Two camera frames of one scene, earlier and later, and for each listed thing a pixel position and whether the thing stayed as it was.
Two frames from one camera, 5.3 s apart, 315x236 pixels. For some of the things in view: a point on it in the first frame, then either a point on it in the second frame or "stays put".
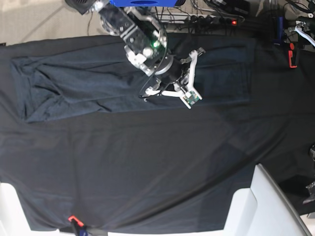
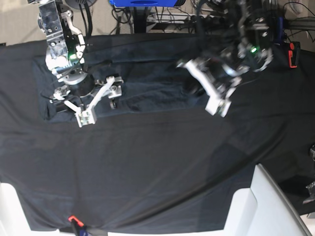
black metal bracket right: (311, 188) stays put
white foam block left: (14, 220) stays put
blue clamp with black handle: (280, 31) stays put
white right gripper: (305, 35) to (216, 103)
